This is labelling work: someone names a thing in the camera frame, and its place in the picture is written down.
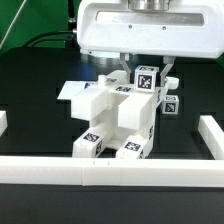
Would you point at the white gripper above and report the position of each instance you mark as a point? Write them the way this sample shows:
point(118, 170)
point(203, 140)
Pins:
point(181, 28)

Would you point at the white cube marker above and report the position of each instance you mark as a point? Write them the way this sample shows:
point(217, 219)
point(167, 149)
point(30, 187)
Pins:
point(170, 104)
point(145, 78)

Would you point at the white chair back frame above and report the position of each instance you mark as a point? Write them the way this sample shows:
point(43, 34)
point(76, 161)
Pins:
point(92, 101)

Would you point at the white chair seat part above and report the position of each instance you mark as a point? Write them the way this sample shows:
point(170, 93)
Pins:
point(132, 112)

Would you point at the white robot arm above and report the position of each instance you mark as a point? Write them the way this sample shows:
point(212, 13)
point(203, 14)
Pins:
point(110, 56)

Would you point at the white cube near marker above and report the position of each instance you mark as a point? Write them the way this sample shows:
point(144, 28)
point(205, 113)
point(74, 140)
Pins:
point(170, 104)

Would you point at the white right fence bar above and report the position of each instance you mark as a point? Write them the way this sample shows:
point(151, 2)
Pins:
point(212, 135)

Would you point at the white fence bar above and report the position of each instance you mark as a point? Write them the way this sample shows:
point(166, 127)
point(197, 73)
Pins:
point(111, 172)
point(212, 135)

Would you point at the white diagonal rod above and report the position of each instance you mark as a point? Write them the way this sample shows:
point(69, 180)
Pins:
point(20, 9)

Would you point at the white left fence block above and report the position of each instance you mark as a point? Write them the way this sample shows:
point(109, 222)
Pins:
point(3, 122)

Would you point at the white front fence bar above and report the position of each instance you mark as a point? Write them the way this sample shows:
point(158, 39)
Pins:
point(111, 172)

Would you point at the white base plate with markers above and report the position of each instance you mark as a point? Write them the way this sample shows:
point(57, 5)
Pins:
point(71, 88)

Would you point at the black cable connector post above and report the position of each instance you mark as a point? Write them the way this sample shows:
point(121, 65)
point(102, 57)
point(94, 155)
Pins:
point(72, 7)

